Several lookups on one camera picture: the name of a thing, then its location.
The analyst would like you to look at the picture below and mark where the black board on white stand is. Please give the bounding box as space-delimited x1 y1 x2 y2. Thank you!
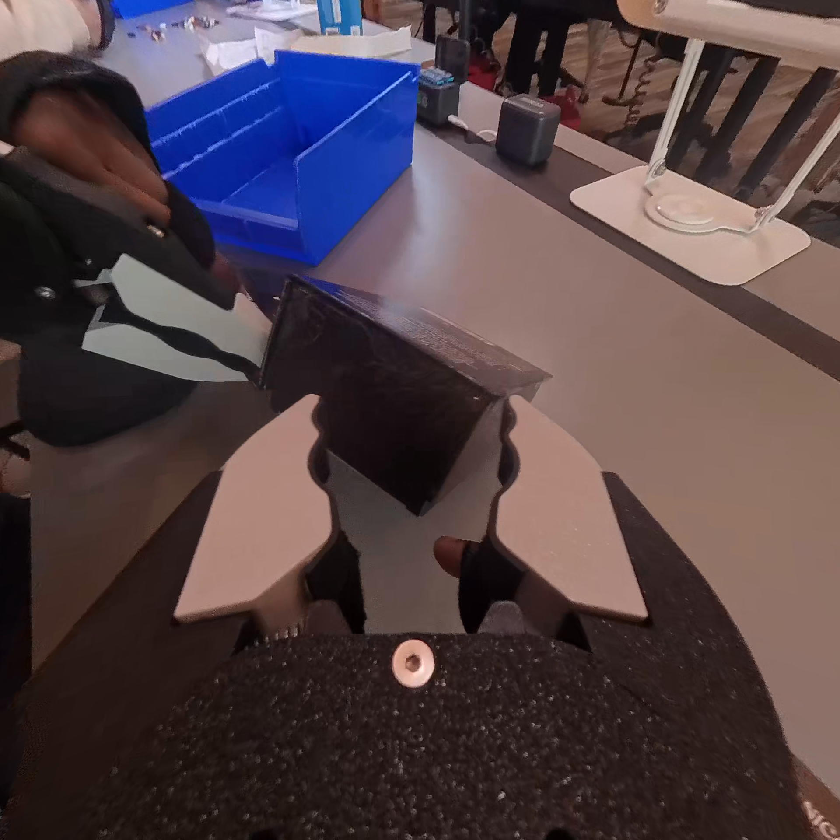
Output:
571 0 840 287

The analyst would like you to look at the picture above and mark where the blue plastic bin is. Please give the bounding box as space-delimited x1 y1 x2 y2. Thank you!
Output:
145 50 421 266

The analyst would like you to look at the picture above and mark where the white paper sheet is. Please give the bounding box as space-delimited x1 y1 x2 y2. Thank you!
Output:
201 24 414 69

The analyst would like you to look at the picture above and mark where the grey desk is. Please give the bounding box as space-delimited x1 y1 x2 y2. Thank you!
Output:
0 0 840 802

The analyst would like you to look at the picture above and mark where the blue printed carton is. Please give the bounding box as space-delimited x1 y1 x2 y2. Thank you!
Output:
315 0 366 38

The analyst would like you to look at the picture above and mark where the person's left hand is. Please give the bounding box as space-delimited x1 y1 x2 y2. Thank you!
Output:
0 53 217 270

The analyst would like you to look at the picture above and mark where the dark charger block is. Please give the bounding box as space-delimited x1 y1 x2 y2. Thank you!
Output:
416 66 462 128

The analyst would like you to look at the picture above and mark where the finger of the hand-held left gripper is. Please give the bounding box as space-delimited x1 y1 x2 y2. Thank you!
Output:
103 254 271 363
82 323 259 387

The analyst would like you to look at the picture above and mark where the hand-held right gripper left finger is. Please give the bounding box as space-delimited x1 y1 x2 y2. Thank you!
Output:
175 394 366 631

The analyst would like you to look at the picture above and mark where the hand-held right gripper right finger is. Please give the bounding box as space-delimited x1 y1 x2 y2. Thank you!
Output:
460 394 649 634

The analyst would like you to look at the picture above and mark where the black glossy cardboard box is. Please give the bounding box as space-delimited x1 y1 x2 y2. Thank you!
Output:
260 273 552 517

